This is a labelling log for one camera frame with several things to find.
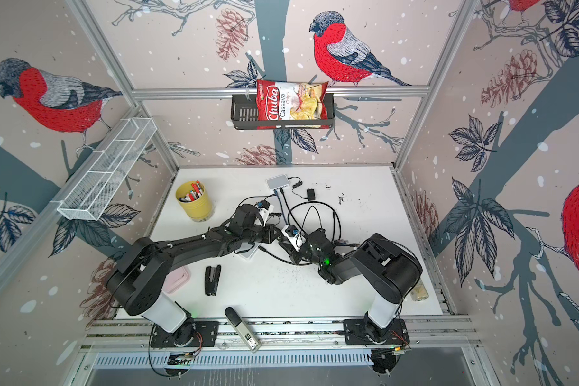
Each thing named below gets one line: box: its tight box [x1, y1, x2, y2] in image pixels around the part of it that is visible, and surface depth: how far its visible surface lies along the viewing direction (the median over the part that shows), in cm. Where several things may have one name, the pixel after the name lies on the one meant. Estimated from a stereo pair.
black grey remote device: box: [223, 306, 263, 354], surface depth 73 cm
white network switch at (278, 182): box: [266, 173, 291, 192], surface depth 116 cm
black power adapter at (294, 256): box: [278, 241, 303, 266], surface depth 81 cm
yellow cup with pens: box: [175, 180, 213, 223], surface depth 97 cm
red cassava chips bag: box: [256, 79, 329, 130], surface depth 90 cm
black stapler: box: [204, 264, 222, 296], surface depth 85 cm
